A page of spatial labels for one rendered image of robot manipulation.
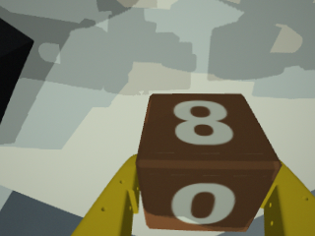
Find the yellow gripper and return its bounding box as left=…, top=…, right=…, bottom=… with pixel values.
left=71, top=154, right=315, bottom=236

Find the brown number cube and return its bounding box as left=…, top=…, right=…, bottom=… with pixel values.
left=136, top=93, right=282, bottom=232

